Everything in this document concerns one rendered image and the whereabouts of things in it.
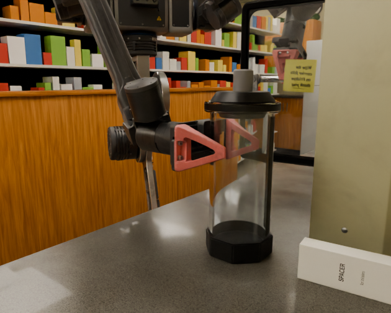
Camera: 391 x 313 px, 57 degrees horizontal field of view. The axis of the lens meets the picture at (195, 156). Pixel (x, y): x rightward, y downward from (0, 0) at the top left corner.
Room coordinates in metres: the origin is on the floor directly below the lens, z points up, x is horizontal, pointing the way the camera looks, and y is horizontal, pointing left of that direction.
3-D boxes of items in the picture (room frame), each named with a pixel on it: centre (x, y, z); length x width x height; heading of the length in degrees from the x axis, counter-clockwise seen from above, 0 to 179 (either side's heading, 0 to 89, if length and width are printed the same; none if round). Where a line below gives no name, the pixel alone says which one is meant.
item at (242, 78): (0.52, -0.07, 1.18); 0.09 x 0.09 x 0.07
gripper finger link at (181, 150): (0.52, -0.01, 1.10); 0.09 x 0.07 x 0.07; 51
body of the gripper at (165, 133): (0.59, 0.02, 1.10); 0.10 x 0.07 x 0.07; 141
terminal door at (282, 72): (0.89, -0.25, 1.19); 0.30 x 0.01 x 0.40; 56
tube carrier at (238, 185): (0.52, -0.07, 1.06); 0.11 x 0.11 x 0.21
